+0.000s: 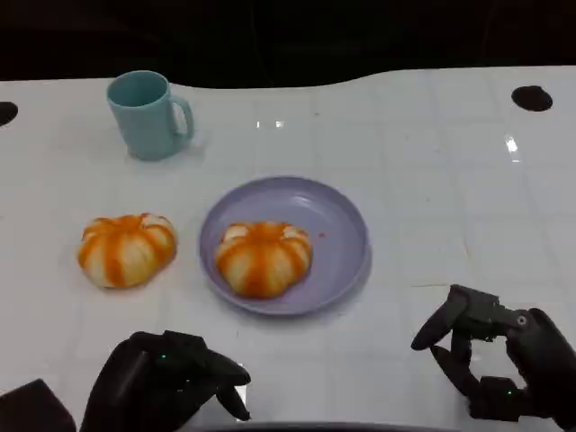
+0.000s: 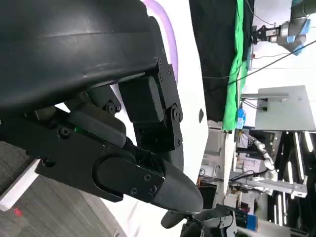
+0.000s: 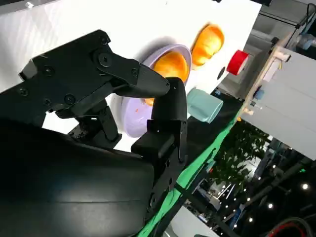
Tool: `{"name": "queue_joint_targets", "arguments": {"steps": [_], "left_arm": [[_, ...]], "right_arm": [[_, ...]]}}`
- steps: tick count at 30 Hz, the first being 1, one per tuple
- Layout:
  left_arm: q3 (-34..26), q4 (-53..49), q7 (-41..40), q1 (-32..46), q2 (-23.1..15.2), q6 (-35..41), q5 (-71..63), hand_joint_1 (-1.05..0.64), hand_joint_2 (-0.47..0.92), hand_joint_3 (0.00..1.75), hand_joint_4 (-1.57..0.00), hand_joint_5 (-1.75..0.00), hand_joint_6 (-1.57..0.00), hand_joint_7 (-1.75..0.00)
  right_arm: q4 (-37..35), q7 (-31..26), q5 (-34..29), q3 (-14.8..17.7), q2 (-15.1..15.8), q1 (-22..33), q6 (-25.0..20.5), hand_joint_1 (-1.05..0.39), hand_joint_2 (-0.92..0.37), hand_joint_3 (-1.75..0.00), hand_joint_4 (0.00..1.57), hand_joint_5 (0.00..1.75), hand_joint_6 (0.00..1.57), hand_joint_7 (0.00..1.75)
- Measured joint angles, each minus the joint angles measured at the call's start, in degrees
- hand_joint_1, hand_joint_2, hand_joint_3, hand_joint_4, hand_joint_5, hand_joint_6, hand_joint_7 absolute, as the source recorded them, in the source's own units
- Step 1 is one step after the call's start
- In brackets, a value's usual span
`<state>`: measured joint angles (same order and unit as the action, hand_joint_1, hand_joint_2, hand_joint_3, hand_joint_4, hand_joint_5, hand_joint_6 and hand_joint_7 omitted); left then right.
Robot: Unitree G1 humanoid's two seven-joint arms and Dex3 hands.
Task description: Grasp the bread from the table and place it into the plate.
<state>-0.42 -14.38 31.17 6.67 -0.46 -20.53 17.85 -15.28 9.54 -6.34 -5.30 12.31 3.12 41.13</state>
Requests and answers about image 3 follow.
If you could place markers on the green cloth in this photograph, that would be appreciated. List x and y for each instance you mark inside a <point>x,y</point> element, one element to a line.
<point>197,165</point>

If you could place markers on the pale green mug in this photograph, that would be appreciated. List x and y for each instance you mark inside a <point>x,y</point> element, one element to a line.
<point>201,106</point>

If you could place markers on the grey white equipment cabinet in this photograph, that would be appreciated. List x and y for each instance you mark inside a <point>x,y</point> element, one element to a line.
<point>284,98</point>

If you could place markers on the orange white toy bread roll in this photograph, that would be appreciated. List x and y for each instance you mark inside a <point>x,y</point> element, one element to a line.
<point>172,66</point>
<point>208,44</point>

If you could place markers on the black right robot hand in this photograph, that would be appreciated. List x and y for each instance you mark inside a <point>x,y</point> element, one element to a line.
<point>74,177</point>

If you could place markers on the lilac plate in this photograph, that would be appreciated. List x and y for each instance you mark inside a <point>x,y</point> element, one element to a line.
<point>134,118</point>

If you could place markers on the green foliage plant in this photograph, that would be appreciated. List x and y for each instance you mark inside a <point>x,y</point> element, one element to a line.
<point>239,153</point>

